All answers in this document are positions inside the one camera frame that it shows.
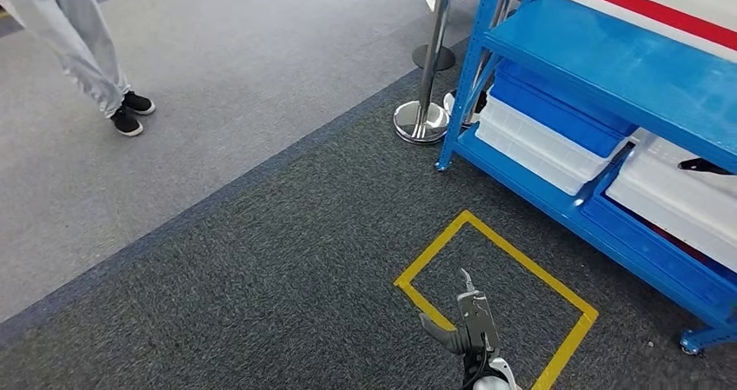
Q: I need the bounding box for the blue plastic bin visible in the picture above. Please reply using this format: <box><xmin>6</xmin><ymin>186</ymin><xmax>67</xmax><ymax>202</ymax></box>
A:
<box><xmin>489</xmin><ymin>59</ymin><xmax>639</xmax><ymax>160</ymax></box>
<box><xmin>581</xmin><ymin>162</ymin><xmax>737</xmax><ymax>322</ymax></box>

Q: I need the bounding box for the blue metal shelf rack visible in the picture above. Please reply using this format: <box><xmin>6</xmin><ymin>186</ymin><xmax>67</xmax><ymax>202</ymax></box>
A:
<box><xmin>435</xmin><ymin>0</ymin><xmax>737</xmax><ymax>357</ymax></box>

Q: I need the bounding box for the yellow floor tape square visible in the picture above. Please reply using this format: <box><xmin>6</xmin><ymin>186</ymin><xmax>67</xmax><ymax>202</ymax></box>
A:
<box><xmin>393</xmin><ymin>209</ymin><xmax>600</xmax><ymax>390</ymax></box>

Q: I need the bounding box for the person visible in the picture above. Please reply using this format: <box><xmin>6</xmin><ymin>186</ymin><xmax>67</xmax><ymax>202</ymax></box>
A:
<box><xmin>0</xmin><ymin>0</ymin><xmax>156</xmax><ymax>138</ymax></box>

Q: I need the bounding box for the black plastic clip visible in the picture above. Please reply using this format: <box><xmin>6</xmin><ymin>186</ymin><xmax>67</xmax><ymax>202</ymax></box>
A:
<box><xmin>677</xmin><ymin>156</ymin><xmax>734</xmax><ymax>176</ymax></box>

